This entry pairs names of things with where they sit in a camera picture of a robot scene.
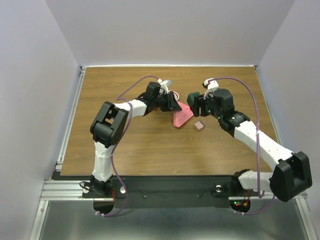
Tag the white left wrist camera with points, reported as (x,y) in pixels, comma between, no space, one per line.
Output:
(164,85)

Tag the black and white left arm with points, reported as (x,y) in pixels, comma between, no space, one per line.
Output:
(112,120)

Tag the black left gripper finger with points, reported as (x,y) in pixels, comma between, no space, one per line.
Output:
(171,100)
(175,107)

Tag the small pink plug adapter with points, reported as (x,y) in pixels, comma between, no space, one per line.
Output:
(199,125)

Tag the pink triangular power strip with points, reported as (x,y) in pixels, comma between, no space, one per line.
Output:
(182,116)

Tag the aluminium front frame rail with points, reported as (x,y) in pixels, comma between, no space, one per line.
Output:
(70,190)

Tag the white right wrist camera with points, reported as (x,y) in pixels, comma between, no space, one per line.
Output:
(210,85)

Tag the dark green plug adapter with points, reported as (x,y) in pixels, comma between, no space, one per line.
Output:
(192,97)

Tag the aluminium table edge rail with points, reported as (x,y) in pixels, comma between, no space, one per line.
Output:
(64,144)

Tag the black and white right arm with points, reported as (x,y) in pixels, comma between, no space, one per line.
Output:
(290,172)

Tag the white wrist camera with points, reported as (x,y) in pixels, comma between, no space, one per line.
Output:
(164,85)
(210,85)

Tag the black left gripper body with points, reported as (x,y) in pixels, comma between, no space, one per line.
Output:
(161,102)

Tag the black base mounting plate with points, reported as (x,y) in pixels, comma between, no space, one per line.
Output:
(221,191)

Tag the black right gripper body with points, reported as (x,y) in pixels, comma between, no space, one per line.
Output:
(209,104)

